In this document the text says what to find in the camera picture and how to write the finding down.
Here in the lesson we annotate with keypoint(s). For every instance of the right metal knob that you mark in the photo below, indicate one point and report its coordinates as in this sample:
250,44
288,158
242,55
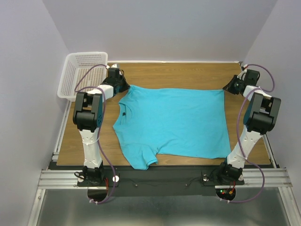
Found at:
205,177

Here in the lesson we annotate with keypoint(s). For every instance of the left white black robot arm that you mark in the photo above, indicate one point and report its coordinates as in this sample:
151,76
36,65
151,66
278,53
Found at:
89,109

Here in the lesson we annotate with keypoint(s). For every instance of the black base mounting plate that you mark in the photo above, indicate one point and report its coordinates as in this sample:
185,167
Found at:
160,181

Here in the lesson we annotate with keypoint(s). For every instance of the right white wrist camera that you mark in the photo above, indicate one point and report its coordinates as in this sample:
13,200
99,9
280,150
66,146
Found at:
243,71

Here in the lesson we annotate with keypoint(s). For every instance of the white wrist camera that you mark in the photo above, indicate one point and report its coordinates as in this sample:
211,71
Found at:
114,69
243,71

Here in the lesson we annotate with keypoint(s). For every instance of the left white knob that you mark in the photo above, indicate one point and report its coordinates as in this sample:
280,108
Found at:
115,179

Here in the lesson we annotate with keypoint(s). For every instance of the white perforated plastic basket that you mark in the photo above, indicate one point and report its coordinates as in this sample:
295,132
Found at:
81,69

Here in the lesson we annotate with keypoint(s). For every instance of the aluminium frame rail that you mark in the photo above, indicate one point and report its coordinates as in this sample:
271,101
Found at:
65,179

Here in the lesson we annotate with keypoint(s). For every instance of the circuit board with leds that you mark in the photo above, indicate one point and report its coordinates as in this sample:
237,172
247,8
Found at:
227,194

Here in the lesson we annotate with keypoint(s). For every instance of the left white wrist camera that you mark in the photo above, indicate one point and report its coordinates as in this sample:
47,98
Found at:
114,69

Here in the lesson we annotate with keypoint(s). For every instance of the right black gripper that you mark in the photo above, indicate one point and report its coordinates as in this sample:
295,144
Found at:
229,88

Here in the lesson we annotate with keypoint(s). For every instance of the turquoise t shirt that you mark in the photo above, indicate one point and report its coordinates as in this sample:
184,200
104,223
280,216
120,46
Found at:
183,122

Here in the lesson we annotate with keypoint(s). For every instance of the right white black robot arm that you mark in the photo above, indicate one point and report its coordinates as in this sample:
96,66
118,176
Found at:
260,117

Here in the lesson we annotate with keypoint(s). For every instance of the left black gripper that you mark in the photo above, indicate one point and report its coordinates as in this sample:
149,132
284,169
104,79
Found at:
126,86

